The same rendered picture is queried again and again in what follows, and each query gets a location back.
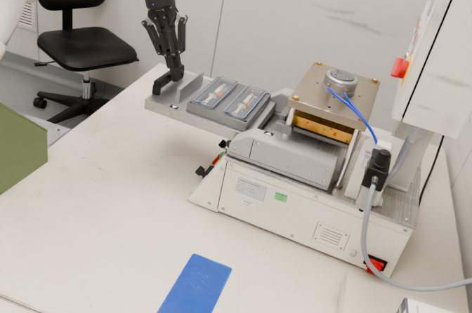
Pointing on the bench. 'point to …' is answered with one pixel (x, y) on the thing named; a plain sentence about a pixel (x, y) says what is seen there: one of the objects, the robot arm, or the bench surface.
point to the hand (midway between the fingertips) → (174, 67)
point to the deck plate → (400, 210)
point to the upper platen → (322, 129)
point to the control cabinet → (430, 79)
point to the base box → (302, 216)
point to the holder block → (217, 114)
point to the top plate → (336, 96)
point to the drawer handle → (164, 81)
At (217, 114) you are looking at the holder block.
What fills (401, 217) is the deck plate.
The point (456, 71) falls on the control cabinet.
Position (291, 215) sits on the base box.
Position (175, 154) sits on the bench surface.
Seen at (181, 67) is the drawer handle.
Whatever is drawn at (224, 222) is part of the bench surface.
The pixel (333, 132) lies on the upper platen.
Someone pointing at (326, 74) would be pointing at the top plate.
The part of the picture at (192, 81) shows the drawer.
